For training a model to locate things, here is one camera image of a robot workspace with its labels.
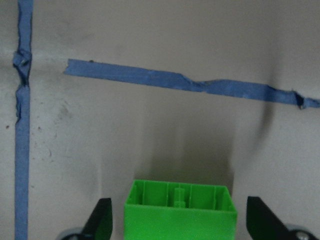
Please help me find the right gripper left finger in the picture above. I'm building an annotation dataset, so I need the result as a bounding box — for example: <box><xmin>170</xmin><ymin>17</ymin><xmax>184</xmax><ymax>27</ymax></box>
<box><xmin>80</xmin><ymin>198</ymin><xmax>113</xmax><ymax>240</ymax></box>

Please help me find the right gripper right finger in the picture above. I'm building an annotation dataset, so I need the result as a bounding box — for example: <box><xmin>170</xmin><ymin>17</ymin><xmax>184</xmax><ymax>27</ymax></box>
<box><xmin>246</xmin><ymin>196</ymin><xmax>299</xmax><ymax>240</ymax></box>

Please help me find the green toy block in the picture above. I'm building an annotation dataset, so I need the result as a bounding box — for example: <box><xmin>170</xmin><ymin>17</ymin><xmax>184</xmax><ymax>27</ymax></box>
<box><xmin>123</xmin><ymin>179</ymin><xmax>238</xmax><ymax>240</ymax></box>

